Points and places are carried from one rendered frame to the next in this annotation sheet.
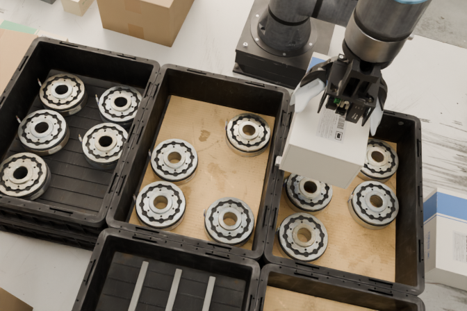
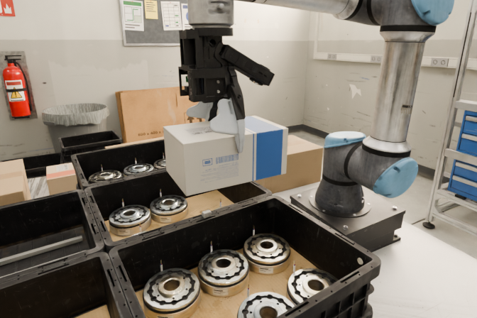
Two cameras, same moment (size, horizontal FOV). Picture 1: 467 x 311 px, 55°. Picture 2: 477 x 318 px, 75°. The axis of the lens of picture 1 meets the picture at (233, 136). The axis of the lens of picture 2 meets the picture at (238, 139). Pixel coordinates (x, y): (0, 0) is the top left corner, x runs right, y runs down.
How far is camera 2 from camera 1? 79 cm
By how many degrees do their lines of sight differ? 57
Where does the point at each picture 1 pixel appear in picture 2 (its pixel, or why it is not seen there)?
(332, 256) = not seen: outside the picture
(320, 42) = (365, 218)
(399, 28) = not seen: outside the picture
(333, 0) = (358, 157)
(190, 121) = (209, 202)
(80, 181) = not seen: hidden behind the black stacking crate
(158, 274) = (76, 248)
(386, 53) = (194, 11)
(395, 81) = (456, 304)
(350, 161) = (179, 140)
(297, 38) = (339, 201)
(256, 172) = not seen: hidden behind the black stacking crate
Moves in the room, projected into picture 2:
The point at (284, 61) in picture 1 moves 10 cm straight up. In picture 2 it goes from (319, 214) to (322, 184)
